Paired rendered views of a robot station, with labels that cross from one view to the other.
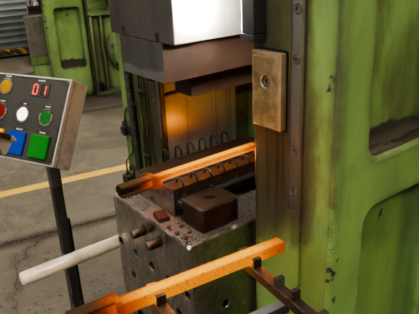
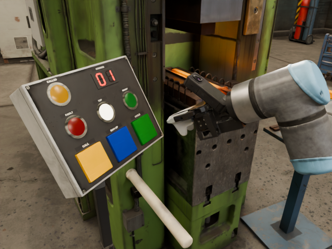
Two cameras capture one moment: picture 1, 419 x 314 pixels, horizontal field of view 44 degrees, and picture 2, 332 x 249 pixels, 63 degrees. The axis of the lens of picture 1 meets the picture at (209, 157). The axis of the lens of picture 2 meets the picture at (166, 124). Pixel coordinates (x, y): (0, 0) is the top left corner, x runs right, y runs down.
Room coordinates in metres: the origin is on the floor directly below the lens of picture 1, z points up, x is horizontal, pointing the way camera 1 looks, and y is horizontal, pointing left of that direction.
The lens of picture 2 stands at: (1.39, 1.23, 1.39)
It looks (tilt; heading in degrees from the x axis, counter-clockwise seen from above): 27 degrees down; 275
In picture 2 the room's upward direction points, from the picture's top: straight up
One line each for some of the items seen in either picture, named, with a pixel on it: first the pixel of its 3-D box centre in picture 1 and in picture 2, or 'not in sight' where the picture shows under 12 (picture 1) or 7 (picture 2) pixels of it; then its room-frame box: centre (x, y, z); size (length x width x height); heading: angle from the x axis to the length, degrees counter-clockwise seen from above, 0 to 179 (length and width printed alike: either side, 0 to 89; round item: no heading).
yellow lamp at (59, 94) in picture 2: (6, 86); (59, 94); (1.69, 0.66, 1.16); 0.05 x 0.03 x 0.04; 36
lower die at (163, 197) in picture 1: (214, 168); (185, 86); (1.40, -0.01, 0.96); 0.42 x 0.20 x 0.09; 126
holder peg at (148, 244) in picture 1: (153, 243); not in sight; (1.14, 0.15, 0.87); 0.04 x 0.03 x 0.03; 126
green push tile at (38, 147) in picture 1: (39, 147); (144, 129); (1.52, 0.53, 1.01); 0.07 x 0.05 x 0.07; 61
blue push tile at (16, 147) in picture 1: (16, 142); (121, 144); (1.57, 0.62, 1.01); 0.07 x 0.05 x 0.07; 61
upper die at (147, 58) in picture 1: (209, 45); (188, 5); (1.40, -0.01, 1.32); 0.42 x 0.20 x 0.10; 126
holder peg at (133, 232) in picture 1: (138, 232); not in sight; (1.20, 0.20, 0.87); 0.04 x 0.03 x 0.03; 126
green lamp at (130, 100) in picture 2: (45, 117); (130, 100); (1.56, 0.51, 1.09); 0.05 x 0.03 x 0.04; 36
